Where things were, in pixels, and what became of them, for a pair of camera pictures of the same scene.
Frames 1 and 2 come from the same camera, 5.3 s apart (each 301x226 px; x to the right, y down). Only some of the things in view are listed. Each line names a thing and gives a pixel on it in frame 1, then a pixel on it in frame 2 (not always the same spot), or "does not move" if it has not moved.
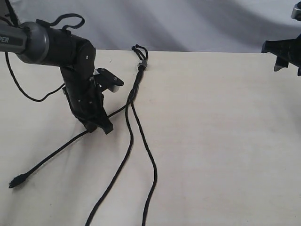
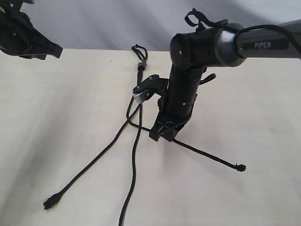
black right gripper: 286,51 to 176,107
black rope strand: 126,163 to 141,54
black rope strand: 144,59 to 141,56
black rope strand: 17,181 to 141,53
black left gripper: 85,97 to 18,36
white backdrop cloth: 224,26 does not move
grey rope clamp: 143,62 does not move
